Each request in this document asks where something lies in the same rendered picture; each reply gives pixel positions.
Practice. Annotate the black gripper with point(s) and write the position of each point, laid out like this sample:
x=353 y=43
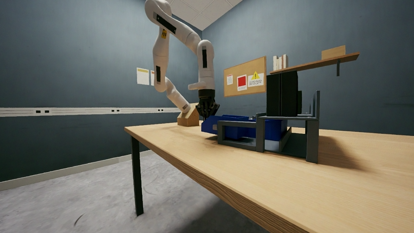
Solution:
x=207 y=105

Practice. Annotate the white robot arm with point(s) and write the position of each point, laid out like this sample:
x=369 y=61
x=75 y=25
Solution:
x=159 y=12

